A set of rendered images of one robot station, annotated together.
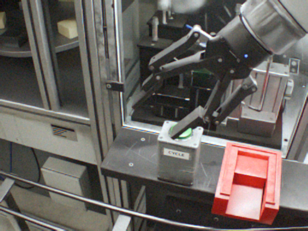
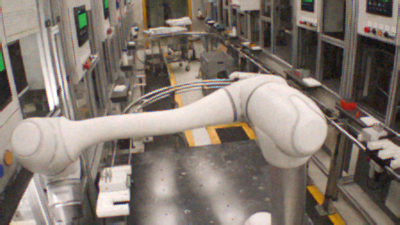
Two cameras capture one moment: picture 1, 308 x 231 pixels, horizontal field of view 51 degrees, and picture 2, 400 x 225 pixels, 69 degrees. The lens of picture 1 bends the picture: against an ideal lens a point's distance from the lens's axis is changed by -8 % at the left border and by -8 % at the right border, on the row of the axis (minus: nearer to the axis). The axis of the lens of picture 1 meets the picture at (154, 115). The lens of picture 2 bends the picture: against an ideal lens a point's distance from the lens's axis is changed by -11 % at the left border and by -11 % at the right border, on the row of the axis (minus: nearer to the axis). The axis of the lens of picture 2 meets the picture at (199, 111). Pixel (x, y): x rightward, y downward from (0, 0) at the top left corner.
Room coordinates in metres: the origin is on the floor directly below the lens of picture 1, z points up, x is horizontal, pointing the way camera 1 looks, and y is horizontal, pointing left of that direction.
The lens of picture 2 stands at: (0.38, 0.56, 1.76)
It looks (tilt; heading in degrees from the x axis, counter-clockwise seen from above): 22 degrees down; 245
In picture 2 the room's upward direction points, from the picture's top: 3 degrees counter-clockwise
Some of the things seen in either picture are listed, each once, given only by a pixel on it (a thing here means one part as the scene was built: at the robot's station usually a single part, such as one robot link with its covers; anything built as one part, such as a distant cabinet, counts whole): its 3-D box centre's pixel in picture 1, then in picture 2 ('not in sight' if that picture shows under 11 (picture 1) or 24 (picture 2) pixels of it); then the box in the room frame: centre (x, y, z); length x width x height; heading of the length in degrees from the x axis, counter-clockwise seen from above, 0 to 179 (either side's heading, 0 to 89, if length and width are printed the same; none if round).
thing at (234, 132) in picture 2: not in sight; (236, 141); (-1.37, -2.29, 0.01); 1.00 x 0.55 x 0.01; 73
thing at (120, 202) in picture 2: not in sight; (116, 193); (0.23, -0.77, 0.84); 0.36 x 0.14 x 0.10; 73
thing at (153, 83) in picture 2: not in sight; (160, 85); (-1.36, -4.87, 0.01); 5.85 x 0.59 x 0.01; 73
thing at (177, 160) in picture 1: (180, 150); not in sight; (0.50, -0.05, 0.97); 0.08 x 0.08 x 0.12; 73
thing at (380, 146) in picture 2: not in sight; (383, 152); (-1.21, -0.34, 0.84); 0.37 x 0.14 x 0.10; 73
